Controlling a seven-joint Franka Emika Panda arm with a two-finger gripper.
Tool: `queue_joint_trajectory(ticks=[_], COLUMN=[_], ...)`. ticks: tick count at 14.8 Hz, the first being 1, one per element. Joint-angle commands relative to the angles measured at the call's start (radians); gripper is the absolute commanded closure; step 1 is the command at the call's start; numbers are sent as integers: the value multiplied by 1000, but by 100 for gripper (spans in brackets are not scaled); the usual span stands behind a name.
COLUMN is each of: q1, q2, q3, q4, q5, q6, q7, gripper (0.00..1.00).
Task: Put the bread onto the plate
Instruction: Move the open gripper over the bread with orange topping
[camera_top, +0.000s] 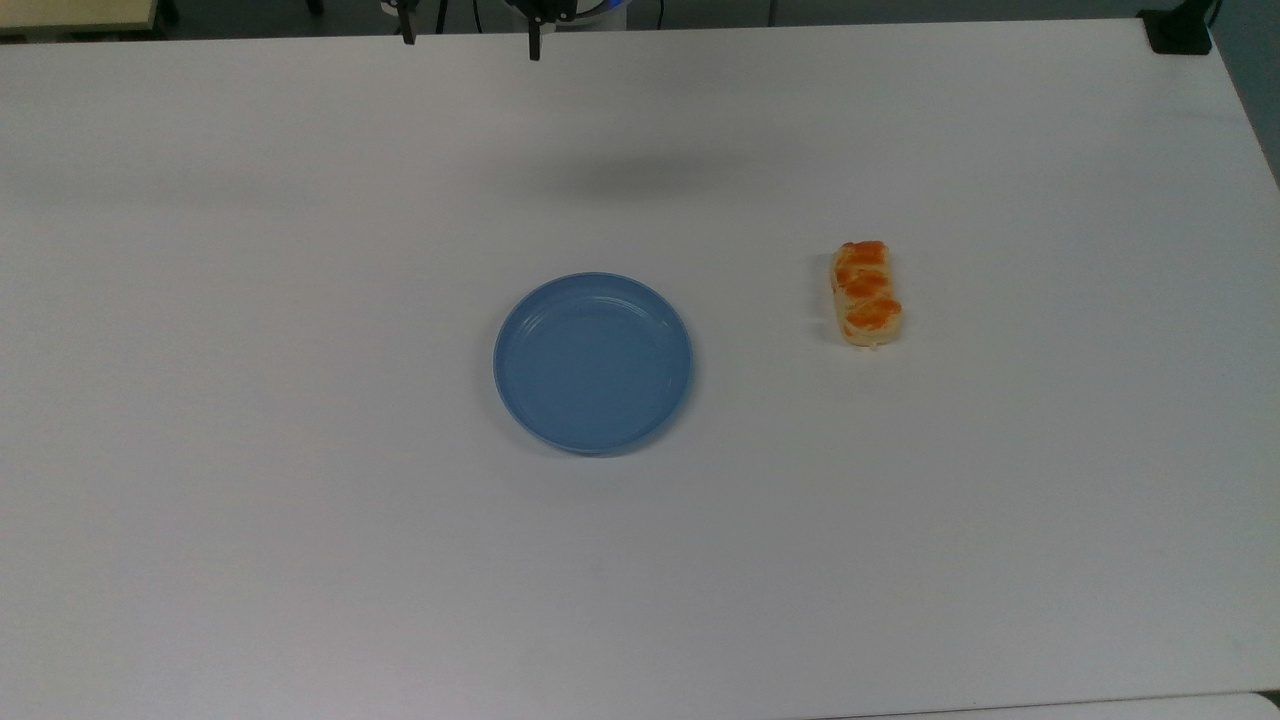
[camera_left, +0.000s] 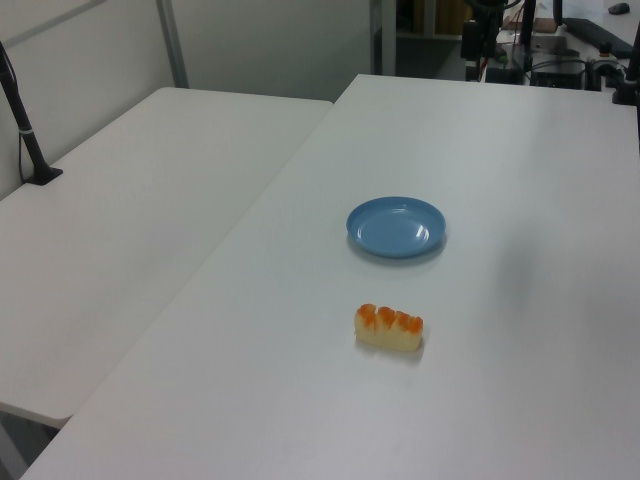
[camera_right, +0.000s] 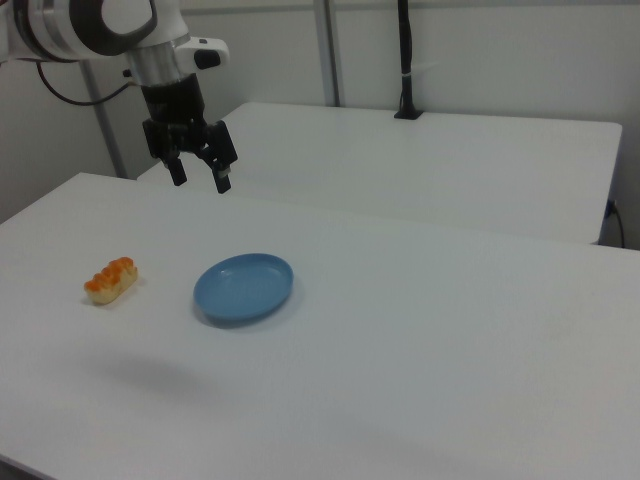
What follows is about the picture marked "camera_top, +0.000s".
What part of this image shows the beige wooden table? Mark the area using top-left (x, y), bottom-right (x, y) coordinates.
top-left (0, 0), bottom-right (163, 39)

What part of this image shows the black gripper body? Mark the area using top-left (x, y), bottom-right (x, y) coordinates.
top-left (505, 0), bottom-right (582, 24)

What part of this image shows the black corner clamp mount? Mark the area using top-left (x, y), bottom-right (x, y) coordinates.
top-left (1138, 0), bottom-right (1223, 57)

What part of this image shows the orange glazed bread roll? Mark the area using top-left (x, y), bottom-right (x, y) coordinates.
top-left (829, 240), bottom-right (905, 351)

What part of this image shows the blue round plate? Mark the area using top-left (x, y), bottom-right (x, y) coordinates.
top-left (493, 272), bottom-right (695, 457)

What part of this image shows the white neighbouring table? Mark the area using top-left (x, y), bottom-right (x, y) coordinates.
top-left (840, 692), bottom-right (1280, 720)

